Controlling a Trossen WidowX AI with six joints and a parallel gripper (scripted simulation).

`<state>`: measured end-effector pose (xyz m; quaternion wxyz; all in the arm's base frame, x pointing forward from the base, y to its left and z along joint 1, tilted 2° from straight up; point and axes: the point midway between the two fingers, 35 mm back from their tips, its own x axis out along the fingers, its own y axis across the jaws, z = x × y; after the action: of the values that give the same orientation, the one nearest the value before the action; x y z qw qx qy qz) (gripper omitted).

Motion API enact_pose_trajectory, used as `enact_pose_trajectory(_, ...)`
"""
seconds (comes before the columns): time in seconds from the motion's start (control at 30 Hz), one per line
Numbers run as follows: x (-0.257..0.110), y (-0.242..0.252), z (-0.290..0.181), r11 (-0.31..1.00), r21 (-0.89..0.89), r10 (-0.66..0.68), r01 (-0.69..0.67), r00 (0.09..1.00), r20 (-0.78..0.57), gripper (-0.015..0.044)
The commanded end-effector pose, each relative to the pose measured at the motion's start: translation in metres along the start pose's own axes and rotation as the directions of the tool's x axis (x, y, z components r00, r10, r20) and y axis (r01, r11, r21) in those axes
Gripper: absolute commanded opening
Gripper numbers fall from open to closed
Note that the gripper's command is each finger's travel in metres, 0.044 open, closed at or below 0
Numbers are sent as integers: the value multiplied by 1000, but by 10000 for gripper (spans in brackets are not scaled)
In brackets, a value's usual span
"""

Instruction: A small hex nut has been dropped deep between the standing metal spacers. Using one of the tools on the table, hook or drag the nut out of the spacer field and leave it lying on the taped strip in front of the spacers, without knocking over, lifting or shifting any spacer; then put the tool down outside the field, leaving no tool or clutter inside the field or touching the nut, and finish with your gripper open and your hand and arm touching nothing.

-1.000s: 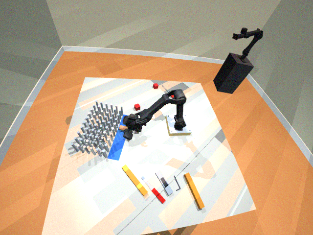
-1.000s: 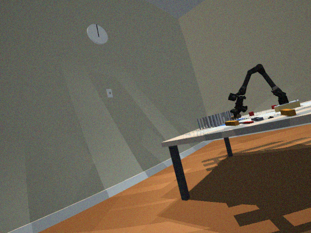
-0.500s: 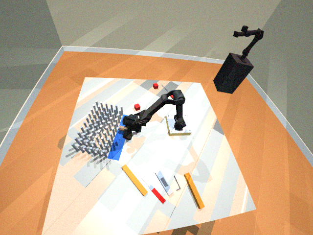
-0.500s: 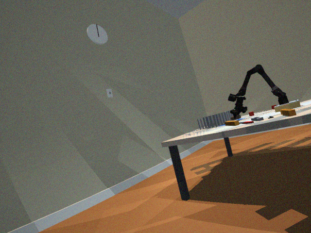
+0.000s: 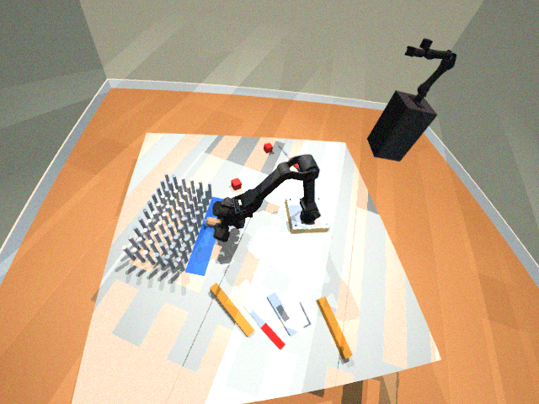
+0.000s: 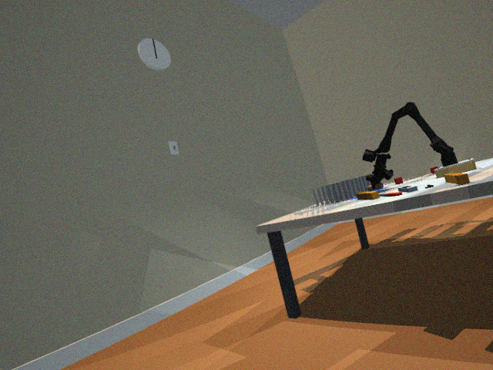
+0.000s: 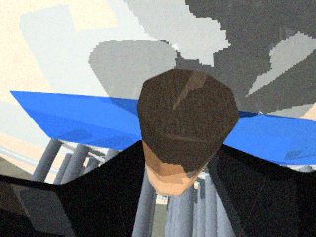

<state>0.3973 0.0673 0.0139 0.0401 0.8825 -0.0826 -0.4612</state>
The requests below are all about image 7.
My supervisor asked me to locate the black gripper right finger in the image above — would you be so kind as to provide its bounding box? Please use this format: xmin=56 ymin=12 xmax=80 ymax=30
xmin=206 ymin=143 xmax=316 ymax=237

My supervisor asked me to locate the blue flat strip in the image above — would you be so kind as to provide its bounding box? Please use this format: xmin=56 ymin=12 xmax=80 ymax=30
xmin=9 ymin=90 xmax=316 ymax=166

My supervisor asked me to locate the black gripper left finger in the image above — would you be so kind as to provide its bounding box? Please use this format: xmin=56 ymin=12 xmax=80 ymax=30
xmin=0 ymin=141 xmax=146 ymax=237

